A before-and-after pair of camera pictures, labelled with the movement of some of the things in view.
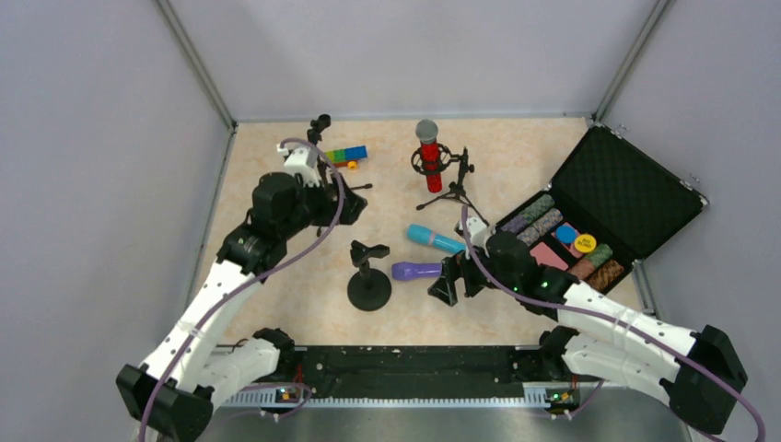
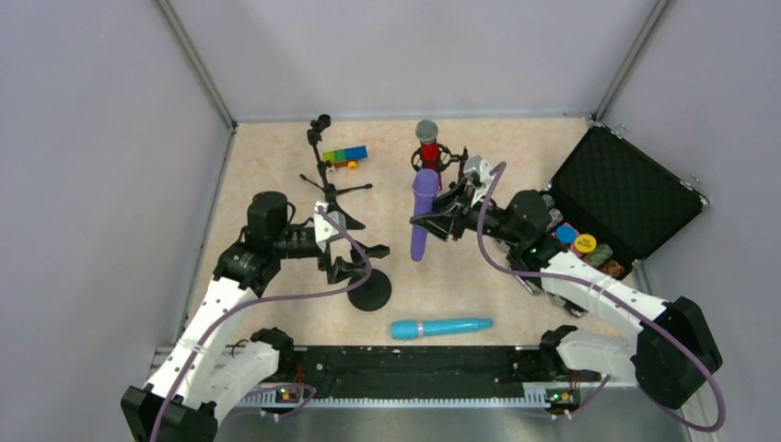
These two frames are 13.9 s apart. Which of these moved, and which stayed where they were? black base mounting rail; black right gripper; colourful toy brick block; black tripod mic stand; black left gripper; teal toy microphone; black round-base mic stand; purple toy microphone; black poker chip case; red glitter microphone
Moved: teal toy microphone; black left gripper; purple toy microphone; black right gripper
Stayed: black tripod mic stand; black base mounting rail; black poker chip case; colourful toy brick block; red glitter microphone; black round-base mic stand
